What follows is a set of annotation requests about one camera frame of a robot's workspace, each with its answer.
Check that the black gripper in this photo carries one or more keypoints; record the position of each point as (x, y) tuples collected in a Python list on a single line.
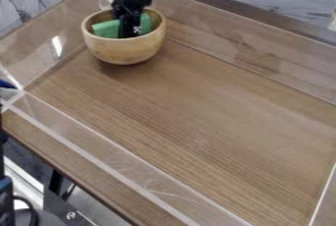
[(128, 10)]

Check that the green rectangular block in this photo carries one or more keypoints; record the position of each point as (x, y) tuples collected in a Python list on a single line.
[(110, 29)]

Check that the light brown wooden bowl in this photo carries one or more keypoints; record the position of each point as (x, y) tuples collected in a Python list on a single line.
[(124, 51)]

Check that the blue object at edge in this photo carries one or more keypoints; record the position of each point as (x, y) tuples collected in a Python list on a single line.
[(6, 84)]

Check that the black table leg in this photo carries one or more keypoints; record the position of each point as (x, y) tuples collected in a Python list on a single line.
[(55, 182)]

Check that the clear acrylic tray wall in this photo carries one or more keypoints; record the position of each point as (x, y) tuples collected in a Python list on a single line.
[(212, 136)]

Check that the black metal base plate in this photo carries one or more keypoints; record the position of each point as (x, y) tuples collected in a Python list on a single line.
[(63, 210)]

